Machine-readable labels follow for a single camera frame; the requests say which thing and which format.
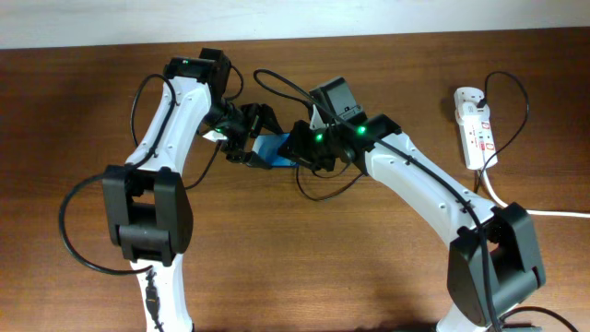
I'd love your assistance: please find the white power strip cord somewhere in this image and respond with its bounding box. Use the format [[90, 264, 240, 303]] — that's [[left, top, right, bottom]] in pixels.
[[478, 167, 590, 219]]

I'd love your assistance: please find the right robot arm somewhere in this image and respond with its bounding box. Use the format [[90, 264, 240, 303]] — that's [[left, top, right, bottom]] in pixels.
[[279, 77, 546, 331]]

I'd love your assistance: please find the white power strip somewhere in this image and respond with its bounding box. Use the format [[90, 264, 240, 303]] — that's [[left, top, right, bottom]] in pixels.
[[454, 87, 498, 171]]

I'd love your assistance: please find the white USB charger plug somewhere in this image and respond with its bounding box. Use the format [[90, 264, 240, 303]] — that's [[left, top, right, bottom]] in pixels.
[[455, 101, 490, 125]]

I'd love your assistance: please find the blue Galaxy smartphone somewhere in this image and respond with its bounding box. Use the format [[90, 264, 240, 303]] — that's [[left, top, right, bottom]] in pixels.
[[253, 134, 298, 168]]

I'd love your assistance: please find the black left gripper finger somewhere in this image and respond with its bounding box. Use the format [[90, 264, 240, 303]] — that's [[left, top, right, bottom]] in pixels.
[[251, 104, 284, 138], [243, 151, 272, 170]]

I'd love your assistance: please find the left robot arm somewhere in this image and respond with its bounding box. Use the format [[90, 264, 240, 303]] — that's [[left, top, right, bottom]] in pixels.
[[102, 48, 282, 331]]

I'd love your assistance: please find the black USB charging cable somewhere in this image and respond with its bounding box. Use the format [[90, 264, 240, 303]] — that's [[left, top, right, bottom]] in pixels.
[[294, 70, 530, 203]]

